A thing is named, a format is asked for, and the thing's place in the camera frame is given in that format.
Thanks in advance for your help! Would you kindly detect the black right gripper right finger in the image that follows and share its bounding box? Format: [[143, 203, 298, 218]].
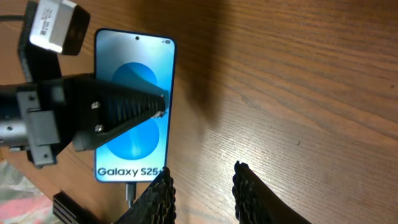
[[232, 161, 308, 224]]

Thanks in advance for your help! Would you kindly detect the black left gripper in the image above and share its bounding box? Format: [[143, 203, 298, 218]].
[[1, 73, 166, 169]]

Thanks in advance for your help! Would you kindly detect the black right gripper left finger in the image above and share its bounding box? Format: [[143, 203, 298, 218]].
[[114, 167, 177, 224]]

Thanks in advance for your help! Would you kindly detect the black USB charging cable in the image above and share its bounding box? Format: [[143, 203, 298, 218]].
[[124, 182, 137, 208]]

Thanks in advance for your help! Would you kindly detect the blue Galaxy smartphone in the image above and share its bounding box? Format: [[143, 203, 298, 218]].
[[94, 28, 177, 183]]

